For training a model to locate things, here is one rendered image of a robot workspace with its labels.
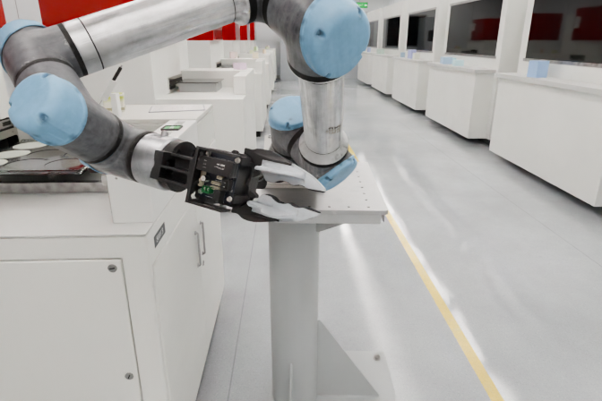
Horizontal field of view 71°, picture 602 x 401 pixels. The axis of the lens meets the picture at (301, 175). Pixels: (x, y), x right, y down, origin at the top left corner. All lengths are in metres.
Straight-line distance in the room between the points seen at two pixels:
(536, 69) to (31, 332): 4.12
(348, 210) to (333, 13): 0.55
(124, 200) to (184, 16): 0.50
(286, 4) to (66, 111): 0.35
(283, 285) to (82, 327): 0.55
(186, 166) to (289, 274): 0.80
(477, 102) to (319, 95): 4.75
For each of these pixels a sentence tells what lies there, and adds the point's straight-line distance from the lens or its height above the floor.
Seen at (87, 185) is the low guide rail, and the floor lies 0.84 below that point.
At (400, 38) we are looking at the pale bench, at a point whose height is 1.25.
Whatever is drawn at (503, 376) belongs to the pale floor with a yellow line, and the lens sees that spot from 1.94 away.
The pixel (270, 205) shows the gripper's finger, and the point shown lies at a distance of 0.54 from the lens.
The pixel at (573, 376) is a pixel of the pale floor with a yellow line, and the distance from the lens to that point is 2.06.
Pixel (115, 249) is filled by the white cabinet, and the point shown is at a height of 0.78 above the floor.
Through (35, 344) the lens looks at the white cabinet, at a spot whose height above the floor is 0.54.
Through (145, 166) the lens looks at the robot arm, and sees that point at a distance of 0.59.
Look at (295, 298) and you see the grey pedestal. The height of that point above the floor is 0.46.
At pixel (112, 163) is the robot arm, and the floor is 1.07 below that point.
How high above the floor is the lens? 1.22
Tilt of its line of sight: 18 degrees down
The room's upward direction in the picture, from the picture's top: straight up
